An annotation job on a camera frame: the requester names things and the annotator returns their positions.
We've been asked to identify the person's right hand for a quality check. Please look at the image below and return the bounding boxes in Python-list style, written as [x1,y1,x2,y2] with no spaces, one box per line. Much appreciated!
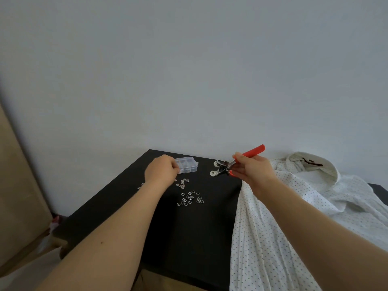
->
[229,152,277,191]

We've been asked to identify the person's left hand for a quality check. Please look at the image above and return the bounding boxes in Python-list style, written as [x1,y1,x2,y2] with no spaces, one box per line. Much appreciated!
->
[144,154,180,189]

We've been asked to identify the red-handled snap pliers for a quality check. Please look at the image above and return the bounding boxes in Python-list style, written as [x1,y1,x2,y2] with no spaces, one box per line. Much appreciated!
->
[210,144,266,178]

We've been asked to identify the person's right forearm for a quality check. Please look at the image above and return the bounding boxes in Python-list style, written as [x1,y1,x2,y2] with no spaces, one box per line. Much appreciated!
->
[251,177,388,291]

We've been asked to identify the person's left forearm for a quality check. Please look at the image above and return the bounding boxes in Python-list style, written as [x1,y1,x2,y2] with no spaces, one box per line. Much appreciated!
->
[35,180,168,291]

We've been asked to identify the clear plastic compartment box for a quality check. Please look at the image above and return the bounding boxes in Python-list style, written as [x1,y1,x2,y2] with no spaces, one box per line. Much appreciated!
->
[174,156,199,174]

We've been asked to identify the pile of silver snap fasteners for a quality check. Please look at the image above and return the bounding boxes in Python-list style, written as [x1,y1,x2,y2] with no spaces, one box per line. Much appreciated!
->
[137,178,205,207]

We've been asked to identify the white dotted collared shirt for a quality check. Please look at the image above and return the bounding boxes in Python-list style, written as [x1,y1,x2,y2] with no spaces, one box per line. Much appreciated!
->
[229,152,388,291]

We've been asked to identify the beige upholstered headboard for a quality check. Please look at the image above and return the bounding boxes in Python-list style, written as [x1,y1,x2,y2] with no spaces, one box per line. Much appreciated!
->
[0,101,53,268]

